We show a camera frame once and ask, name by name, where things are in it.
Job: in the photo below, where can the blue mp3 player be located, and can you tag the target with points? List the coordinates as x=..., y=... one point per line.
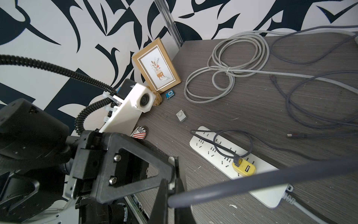
x=170, y=94

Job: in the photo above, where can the striped snack packet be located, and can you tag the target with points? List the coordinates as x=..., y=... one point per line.
x=139, y=133

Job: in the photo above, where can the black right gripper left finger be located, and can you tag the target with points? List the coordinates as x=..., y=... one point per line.
x=159, y=214

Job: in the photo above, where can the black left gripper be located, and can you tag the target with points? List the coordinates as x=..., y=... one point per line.
x=110, y=166

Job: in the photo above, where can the silver mp3 player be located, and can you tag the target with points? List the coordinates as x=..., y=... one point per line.
x=181, y=115

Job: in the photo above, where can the yellow USB wall charger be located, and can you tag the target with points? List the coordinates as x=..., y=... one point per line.
x=244, y=168

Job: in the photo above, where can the white power strip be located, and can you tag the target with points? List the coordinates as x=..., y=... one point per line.
x=270, y=197

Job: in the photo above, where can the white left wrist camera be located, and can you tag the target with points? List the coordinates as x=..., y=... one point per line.
x=132, y=100

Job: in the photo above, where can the brown teddy bear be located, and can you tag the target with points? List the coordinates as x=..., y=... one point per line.
x=158, y=99

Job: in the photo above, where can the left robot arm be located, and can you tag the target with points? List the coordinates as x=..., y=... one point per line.
x=37, y=153

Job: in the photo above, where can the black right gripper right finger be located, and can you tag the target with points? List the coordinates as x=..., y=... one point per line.
x=182, y=215

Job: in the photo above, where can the wooden picture frame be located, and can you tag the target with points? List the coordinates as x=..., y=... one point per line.
x=156, y=67

